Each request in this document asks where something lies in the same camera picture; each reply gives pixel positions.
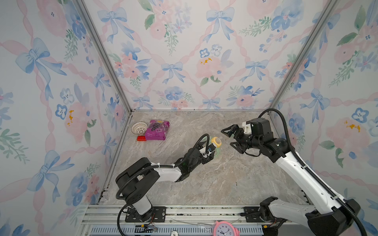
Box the red toy brick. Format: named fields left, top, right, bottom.
left=137, top=136, right=147, bottom=142

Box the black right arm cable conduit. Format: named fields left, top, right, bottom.
left=258, top=108, right=368, bottom=236

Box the aluminium corner post left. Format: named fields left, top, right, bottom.
left=73, top=0, right=132, bottom=115

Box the pink alarm clock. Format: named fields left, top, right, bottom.
left=213, top=221, right=240, bottom=236

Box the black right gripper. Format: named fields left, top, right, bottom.
left=222, top=123, right=262, bottom=152

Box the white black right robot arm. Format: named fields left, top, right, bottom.
left=221, top=118, right=361, bottom=236

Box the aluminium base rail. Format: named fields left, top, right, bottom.
left=75, top=203, right=334, bottom=236

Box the aluminium corner post right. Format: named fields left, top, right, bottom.
left=268, top=0, right=339, bottom=108

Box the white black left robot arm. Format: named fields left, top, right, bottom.
left=115, top=142, right=217, bottom=222

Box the aluminium corner post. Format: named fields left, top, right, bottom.
left=268, top=0, right=339, bottom=108
left=73, top=0, right=132, bottom=115

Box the yellow screw collar with straw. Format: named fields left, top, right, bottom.
left=211, top=137, right=222, bottom=148

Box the purple snack bag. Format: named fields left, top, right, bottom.
left=145, top=120, right=170, bottom=141

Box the white mesh basket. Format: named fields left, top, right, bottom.
left=131, top=122, right=148, bottom=136

